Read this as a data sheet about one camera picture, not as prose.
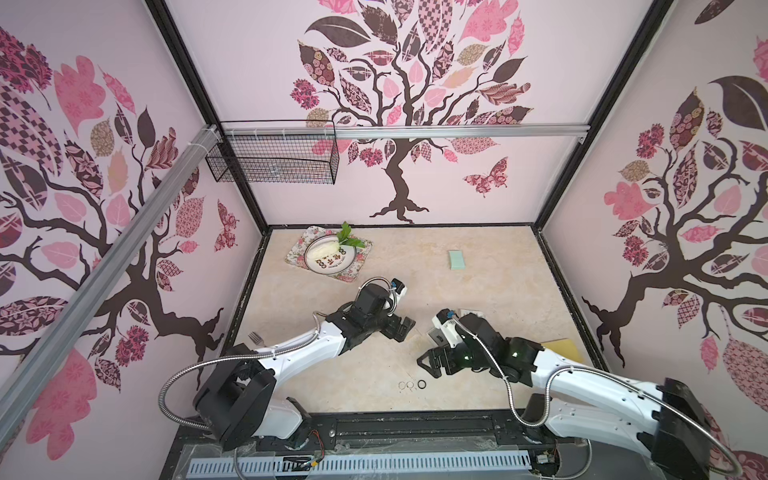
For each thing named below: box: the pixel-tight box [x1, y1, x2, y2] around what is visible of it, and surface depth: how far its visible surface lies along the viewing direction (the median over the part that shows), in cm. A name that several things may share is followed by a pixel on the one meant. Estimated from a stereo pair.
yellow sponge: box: [542, 338, 586, 363], surface depth 90 cm
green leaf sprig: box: [337, 221, 365, 248], surface depth 116 cm
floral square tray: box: [285, 226, 373, 283], surface depth 112 cm
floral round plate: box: [304, 235, 357, 275], surface depth 110 cm
